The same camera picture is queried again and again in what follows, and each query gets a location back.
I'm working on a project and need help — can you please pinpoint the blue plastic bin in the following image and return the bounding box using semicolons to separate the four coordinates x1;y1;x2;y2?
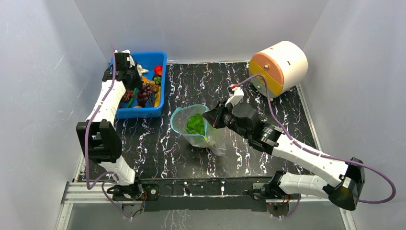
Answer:
115;51;167;119

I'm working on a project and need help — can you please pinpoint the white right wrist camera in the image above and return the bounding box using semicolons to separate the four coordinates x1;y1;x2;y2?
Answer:
226;84;244;106

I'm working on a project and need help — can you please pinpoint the dark purple grape bunch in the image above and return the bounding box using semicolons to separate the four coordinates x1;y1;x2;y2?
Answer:
121;81;159;108

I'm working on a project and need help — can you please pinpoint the white toy garlic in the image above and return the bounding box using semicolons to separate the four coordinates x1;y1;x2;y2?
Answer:
136;64;149;77

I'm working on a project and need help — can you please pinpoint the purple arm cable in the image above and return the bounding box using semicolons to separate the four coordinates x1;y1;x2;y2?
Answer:
231;74;397;205
84;43;134;219

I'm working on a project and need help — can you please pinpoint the cylindrical drawer box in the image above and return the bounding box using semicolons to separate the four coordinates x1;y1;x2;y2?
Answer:
248;41;308;98

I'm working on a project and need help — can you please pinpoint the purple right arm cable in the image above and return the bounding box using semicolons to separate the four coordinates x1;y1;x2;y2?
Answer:
231;74;397;205

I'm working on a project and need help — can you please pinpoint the yellow toy banana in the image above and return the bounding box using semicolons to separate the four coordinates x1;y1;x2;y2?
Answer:
154;92;161;107

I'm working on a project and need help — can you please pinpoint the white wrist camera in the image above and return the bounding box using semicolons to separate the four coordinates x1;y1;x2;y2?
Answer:
226;84;244;106
122;50;136;68

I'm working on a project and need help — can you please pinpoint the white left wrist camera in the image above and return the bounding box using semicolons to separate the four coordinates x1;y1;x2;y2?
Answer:
122;50;136;68

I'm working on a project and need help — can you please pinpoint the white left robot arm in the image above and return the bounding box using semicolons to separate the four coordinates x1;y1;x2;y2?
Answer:
76;50;143;200

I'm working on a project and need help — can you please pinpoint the dark mangosteen with green top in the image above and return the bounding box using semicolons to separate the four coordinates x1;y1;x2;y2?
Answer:
152;74;162;85

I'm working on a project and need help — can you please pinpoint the black base frame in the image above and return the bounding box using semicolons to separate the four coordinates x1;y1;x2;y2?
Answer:
120;176;302;213

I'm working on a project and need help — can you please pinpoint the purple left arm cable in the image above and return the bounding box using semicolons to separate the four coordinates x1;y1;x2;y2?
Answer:
84;43;134;219

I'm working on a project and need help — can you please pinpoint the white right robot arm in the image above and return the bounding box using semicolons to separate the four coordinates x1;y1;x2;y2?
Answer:
202;102;365;211

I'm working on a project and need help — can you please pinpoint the clear zip top bag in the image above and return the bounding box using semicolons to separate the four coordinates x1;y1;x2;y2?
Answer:
170;104;226;157

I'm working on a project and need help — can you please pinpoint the green toy lettuce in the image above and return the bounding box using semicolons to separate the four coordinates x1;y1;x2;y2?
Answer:
185;113;205;136

